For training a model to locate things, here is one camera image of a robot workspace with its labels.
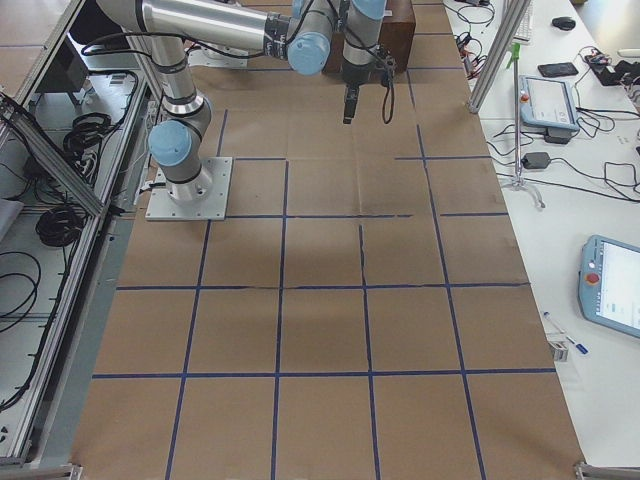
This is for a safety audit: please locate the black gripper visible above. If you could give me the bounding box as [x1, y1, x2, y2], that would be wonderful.
[341, 62, 373, 124]

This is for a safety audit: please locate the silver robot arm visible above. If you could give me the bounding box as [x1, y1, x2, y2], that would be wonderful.
[98, 1, 393, 219]

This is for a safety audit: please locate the dark wooden drawer cabinet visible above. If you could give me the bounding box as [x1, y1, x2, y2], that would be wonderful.
[323, 0, 416, 74]

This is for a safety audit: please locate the silver tripod stand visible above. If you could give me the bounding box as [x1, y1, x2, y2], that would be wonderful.
[503, 43, 546, 211]

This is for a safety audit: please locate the black power adapter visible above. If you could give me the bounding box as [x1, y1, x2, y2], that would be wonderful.
[521, 152, 551, 170]

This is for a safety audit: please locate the far teach pendant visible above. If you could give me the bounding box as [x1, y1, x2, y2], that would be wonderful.
[518, 75, 579, 132]

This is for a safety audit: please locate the teach pendant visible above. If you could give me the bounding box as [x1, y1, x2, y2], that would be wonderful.
[578, 235, 639, 338]
[518, 75, 579, 132]

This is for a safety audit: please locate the black smartphone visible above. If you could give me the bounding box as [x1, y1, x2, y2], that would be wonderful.
[537, 62, 578, 78]

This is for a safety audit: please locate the black computer mouse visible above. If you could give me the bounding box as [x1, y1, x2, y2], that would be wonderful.
[551, 16, 576, 31]

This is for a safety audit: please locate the brown paper table cover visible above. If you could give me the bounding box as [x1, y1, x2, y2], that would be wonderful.
[71, 1, 582, 479]

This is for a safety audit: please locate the near teach pendant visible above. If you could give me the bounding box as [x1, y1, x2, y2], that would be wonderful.
[578, 235, 639, 338]

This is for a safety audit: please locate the blue white pen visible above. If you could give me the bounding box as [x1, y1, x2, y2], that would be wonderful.
[542, 311, 589, 355]

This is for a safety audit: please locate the aluminium frame post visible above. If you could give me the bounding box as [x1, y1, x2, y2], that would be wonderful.
[467, 0, 533, 114]

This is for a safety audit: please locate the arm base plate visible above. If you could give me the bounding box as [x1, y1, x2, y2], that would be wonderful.
[145, 157, 233, 221]

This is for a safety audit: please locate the coiled black cable bundle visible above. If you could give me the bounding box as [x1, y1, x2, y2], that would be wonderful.
[35, 202, 91, 249]

